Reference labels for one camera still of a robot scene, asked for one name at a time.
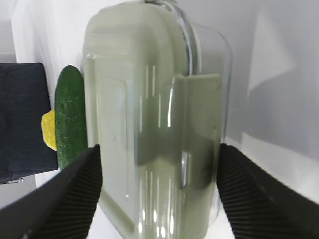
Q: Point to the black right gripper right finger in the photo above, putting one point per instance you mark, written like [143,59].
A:
[258,206]

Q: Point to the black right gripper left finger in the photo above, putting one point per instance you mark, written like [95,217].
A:
[62,208]

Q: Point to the yellow lemon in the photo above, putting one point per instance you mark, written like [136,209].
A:
[48,129]

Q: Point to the green cucumber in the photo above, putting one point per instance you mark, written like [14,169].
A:
[70,116]

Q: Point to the navy blue lunch bag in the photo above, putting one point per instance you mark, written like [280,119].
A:
[24,99]

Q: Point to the glass container with green lid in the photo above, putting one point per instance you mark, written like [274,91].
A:
[156,85]

